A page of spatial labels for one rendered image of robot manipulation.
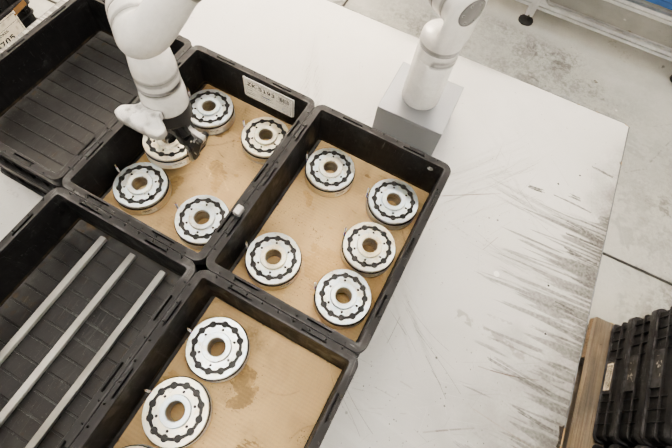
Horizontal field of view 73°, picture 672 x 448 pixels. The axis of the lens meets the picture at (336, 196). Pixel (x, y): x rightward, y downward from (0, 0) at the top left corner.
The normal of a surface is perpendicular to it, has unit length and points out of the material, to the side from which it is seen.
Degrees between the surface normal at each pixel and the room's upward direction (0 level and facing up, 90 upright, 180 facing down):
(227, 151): 0
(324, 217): 0
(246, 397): 0
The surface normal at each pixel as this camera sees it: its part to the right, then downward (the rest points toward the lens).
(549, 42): 0.09, -0.46
